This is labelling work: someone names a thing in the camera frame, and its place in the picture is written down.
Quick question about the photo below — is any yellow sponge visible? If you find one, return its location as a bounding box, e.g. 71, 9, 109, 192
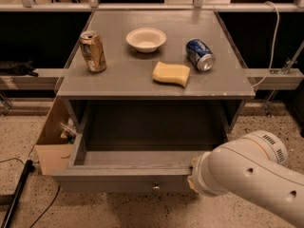
152, 62, 190, 87

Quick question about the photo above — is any black floor cable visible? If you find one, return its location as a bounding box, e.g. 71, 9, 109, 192
0, 157, 62, 228

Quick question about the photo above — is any cardboard box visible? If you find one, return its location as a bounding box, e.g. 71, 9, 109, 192
35, 98, 74, 175

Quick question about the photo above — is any grey top drawer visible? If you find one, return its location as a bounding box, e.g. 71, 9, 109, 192
51, 100, 230, 194

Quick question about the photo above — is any metal railing frame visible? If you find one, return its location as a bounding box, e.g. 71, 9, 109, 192
0, 0, 304, 12

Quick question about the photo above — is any grey drawer cabinet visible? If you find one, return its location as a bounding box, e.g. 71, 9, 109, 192
58, 10, 255, 131

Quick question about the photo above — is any black metal bar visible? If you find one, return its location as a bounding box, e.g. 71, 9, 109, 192
0, 160, 35, 228

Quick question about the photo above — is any gold soda can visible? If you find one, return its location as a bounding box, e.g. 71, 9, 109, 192
80, 30, 106, 73

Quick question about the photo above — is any black object on shelf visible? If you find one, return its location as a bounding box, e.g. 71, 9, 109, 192
0, 61, 39, 77

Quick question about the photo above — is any blue soda can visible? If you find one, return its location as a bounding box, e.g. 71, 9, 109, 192
186, 39, 216, 71

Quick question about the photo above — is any white hanging cable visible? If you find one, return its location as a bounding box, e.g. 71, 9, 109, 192
252, 1, 282, 88

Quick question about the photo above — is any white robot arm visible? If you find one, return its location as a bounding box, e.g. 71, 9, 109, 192
188, 130, 304, 228

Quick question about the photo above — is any crumpled trash in box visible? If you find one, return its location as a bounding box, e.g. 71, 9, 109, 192
60, 119, 77, 143

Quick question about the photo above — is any white bowl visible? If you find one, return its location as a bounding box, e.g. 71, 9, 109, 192
126, 28, 166, 53

